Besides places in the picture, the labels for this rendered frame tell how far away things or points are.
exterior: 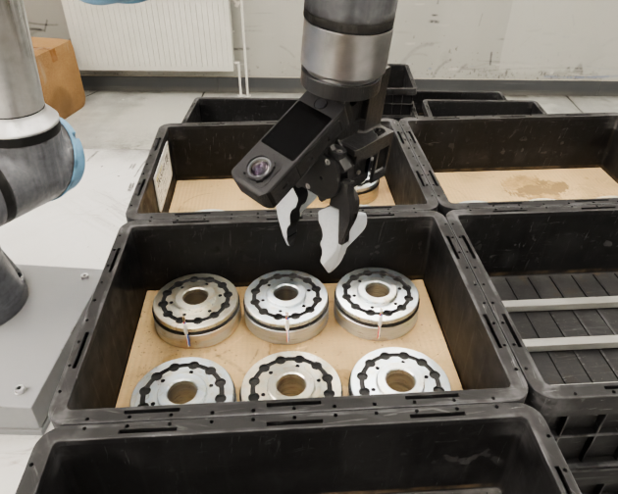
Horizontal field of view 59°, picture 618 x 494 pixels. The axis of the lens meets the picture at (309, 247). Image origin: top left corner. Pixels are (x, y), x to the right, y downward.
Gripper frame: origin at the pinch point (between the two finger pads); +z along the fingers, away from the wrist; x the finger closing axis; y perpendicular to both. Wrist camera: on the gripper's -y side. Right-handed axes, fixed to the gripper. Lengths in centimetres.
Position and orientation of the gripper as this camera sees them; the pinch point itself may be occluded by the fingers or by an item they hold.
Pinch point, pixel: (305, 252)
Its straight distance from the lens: 59.7
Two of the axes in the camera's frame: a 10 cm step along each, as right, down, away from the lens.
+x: -7.4, -4.9, 4.7
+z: -0.9, 7.6, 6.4
